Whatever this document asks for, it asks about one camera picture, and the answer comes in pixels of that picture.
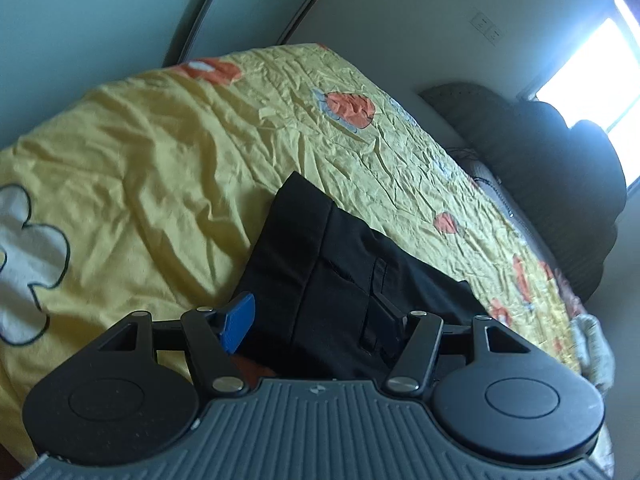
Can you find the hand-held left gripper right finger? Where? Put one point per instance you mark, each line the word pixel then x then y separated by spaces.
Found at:
pixel 415 342

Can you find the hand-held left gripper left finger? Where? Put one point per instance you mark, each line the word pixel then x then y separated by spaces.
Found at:
pixel 239 322

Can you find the black pants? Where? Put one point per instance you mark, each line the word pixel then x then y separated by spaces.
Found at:
pixel 310 270

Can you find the yellow printed blanket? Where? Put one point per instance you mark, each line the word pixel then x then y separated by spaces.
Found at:
pixel 165 160

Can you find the white crumpled cloth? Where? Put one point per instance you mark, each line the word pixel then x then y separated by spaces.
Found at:
pixel 595 345

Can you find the grey padded headboard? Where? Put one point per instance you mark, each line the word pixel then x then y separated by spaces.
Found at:
pixel 555 175

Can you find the bright window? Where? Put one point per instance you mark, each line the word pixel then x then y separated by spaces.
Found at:
pixel 590 75

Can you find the silver wardrobe door frame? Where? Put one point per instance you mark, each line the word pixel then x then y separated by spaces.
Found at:
pixel 235 5

